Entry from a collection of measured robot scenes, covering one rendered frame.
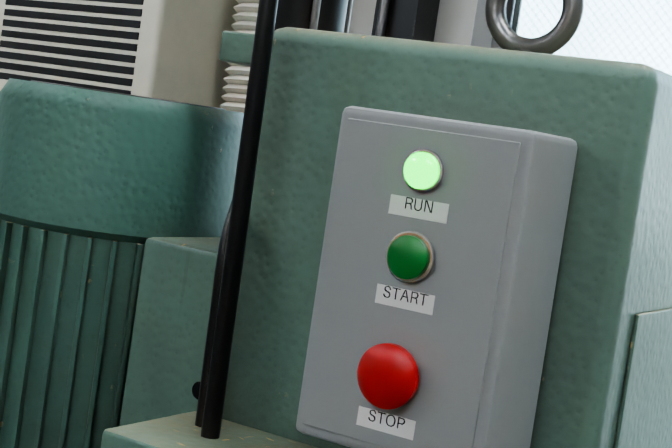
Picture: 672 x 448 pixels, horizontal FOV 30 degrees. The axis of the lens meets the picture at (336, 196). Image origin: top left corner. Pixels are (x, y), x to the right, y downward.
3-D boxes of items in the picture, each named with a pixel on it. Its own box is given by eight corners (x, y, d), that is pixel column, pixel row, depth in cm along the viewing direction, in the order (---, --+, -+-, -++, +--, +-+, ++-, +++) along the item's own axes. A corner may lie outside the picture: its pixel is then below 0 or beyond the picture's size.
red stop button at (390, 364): (359, 399, 59) (369, 336, 58) (416, 414, 57) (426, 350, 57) (349, 401, 58) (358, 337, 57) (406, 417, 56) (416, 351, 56)
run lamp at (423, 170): (401, 189, 58) (408, 146, 58) (440, 195, 57) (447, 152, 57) (395, 188, 57) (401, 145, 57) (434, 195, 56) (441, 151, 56)
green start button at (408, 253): (384, 278, 58) (391, 227, 58) (430, 288, 57) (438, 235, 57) (377, 278, 58) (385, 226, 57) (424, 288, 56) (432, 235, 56)
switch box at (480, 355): (352, 417, 66) (397, 114, 65) (529, 467, 61) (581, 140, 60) (289, 433, 60) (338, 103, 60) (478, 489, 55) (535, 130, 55)
